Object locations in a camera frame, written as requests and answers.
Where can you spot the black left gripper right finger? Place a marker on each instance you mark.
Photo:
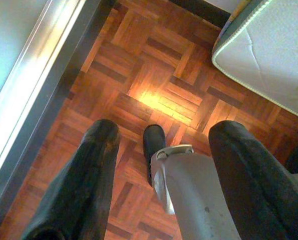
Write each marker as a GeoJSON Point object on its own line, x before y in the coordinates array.
{"type": "Point", "coordinates": [251, 180]}

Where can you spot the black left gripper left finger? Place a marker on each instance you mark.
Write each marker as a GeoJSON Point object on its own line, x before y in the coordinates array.
{"type": "Point", "coordinates": [83, 180]}

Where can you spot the grey robot left leg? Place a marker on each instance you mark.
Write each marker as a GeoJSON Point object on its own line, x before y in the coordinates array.
{"type": "Point", "coordinates": [193, 195]}

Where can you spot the black robot left foot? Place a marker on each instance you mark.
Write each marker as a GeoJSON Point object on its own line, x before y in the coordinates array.
{"type": "Point", "coordinates": [153, 140]}

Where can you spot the dark grey floor rail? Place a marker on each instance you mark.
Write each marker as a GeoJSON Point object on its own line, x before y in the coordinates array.
{"type": "Point", "coordinates": [56, 100]}

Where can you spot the white aluminium door frame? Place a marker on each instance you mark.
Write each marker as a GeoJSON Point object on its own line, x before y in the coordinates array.
{"type": "Point", "coordinates": [26, 75]}

